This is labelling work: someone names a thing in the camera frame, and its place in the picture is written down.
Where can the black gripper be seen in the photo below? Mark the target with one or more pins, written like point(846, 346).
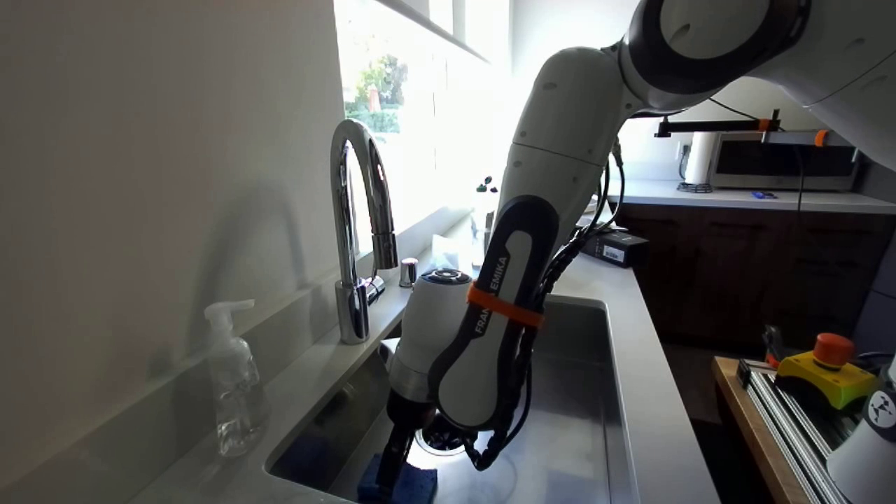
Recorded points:
point(409, 417)

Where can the blue sponge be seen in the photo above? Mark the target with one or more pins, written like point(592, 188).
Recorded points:
point(421, 487)

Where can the chrome gooseneck faucet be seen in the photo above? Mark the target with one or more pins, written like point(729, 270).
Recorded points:
point(353, 318)

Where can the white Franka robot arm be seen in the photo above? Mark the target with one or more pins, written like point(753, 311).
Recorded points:
point(570, 113)

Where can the round sink drain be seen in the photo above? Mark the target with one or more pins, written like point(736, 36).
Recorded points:
point(448, 438)

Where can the clear soap pump bottle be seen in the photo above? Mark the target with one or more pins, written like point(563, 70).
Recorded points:
point(234, 392)

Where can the stainless steel sink basin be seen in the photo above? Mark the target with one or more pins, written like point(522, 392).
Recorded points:
point(577, 438)

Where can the black box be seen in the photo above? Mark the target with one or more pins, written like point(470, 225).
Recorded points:
point(622, 249)

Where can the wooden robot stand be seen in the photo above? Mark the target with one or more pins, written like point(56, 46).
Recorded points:
point(736, 409)

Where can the green hedge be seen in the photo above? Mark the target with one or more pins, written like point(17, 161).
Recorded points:
point(379, 88)

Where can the dark wood cabinet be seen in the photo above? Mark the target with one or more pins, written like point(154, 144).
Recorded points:
point(746, 270)

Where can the white paper towel roll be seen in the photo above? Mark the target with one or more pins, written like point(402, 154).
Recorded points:
point(699, 158)

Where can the yellow emergency stop button box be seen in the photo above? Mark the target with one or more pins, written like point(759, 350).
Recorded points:
point(826, 378)

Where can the black bar with orange clamps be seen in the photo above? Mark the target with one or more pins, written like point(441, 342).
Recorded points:
point(717, 123)

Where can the silver toaster oven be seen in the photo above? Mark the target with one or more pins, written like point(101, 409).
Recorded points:
point(784, 162)

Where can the white window frame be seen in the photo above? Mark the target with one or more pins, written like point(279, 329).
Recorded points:
point(421, 14)

